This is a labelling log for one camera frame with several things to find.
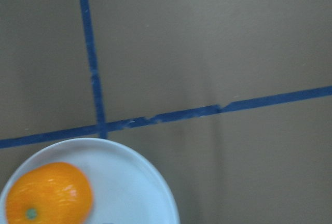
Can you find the light blue plate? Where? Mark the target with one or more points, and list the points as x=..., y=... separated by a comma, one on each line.
x=127, y=188

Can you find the orange mandarin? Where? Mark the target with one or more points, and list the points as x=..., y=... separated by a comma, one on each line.
x=53, y=193

